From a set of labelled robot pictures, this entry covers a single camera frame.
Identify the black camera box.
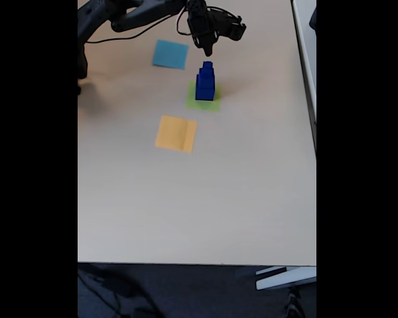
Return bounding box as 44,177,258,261
212,6,247,41

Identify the white table foot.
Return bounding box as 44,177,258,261
255,266,317,292

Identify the largest blue cube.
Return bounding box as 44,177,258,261
195,75,216,101

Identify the green paper square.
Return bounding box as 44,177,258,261
184,81,222,113

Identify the medium blue cube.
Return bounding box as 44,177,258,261
198,69,216,84

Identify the blue paper square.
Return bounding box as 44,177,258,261
151,38,190,70

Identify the orange paper square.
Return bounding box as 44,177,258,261
155,115,198,154

